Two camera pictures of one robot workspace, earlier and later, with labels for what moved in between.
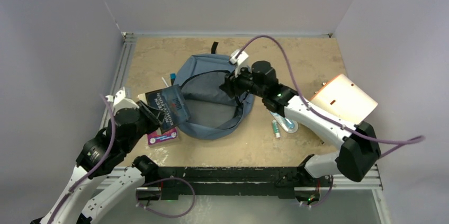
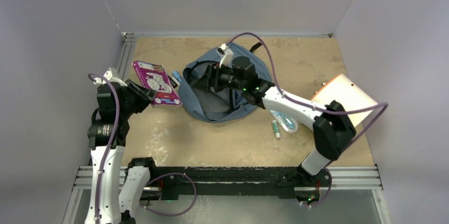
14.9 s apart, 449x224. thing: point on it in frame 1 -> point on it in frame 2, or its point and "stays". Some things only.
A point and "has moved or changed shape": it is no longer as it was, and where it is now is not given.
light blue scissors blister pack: (289, 125) stays
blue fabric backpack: (214, 113) has moved or changed shape
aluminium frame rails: (365, 181) stays
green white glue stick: (276, 128) stays
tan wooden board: (342, 97) stays
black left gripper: (154, 114) -> (144, 95)
